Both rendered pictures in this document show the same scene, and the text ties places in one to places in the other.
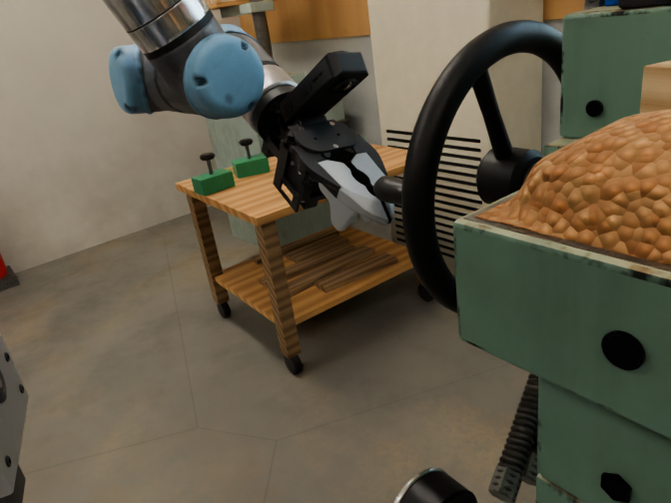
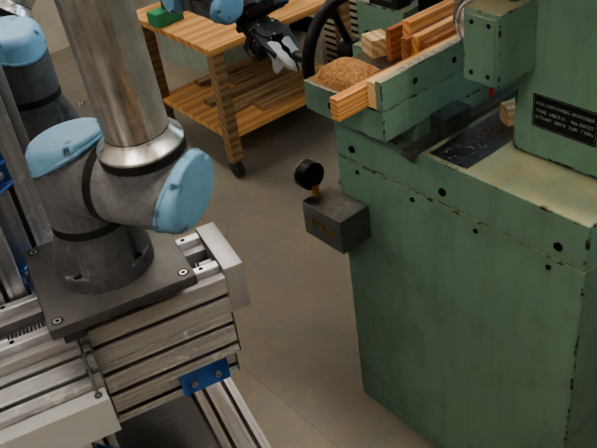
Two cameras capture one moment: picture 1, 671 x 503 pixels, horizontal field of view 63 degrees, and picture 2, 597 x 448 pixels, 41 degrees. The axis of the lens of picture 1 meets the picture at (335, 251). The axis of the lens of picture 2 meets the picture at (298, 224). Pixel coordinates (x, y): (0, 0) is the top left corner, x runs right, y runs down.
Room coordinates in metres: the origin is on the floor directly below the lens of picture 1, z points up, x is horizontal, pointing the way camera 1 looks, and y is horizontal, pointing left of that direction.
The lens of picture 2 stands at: (-1.14, 0.02, 1.54)
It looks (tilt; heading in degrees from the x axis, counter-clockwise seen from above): 36 degrees down; 359
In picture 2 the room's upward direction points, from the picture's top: 9 degrees counter-clockwise
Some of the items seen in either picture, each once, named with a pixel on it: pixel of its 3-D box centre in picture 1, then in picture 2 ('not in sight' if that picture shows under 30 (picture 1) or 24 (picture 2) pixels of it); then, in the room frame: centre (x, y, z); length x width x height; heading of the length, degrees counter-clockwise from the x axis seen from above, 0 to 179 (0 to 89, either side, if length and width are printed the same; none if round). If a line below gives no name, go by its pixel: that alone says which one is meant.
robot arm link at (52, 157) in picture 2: not in sight; (78, 172); (-0.15, 0.30, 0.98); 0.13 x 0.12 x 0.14; 59
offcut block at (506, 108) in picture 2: not in sight; (514, 112); (0.11, -0.42, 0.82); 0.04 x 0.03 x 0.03; 98
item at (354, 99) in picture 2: not in sight; (442, 53); (0.19, -0.31, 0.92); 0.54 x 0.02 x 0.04; 124
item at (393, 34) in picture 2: not in sight; (428, 25); (0.29, -0.31, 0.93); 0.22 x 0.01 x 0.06; 124
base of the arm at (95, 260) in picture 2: not in sight; (97, 236); (-0.15, 0.31, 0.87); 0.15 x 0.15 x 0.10
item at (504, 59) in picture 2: not in sight; (498, 39); (-0.01, -0.35, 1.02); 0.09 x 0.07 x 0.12; 124
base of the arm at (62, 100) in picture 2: not in sight; (37, 113); (0.32, 0.48, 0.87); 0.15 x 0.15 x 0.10
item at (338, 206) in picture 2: not in sight; (335, 219); (0.20, -0.08, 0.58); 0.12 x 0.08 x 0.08; 34
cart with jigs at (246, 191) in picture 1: (310, 228); (247, 53); (1.74, 0.07, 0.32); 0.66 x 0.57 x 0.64; 123
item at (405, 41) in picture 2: not in sight; (442, 32); (0.27, -0.33, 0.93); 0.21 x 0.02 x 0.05; 124
